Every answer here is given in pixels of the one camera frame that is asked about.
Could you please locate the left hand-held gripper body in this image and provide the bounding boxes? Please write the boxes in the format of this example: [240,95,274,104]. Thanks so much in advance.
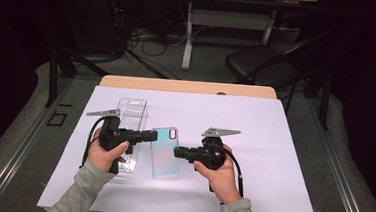
[83,106,145,157]

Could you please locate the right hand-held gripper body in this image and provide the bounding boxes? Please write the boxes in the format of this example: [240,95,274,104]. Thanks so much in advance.
[188,125,243,173]

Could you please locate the translucent phone case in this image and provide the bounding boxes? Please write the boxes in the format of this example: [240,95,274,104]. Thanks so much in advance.
[147,124,184,182]

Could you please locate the clear plastic storage tray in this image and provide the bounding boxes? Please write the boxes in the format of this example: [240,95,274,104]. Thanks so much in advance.
[112,96,150,176]

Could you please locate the person's left hand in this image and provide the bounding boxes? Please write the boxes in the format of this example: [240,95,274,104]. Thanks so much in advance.
[85,127,132,175]

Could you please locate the person's right hand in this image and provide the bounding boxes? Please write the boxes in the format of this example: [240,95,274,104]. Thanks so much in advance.
[190,142,246,206]

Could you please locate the light wooden table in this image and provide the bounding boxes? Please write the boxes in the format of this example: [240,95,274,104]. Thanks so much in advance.
[98,74,279,100]

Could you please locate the white table cover sheet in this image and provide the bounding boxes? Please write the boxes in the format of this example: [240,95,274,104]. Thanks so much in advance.
[36,81,327,212]

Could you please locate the black metal stand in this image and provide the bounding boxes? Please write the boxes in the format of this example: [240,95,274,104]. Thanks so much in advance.
[44,40,112,112]

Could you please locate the black folding chair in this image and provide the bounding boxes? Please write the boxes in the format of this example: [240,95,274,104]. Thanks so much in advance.
[223,23,336,97]

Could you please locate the white desk with metal legs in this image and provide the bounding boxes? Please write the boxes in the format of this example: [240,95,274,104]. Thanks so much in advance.
[162,0,320,80]

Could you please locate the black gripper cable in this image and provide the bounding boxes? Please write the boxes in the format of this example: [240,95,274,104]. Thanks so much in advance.
[79,114,107,170]
[222,151,248,198]

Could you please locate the bundle of floor cables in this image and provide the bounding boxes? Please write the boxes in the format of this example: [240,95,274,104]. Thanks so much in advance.
[104,0,191,71]

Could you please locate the aluminium floor rail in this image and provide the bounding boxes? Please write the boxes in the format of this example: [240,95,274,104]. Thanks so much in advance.
[0,72,76,212]
[297,97,376,212]

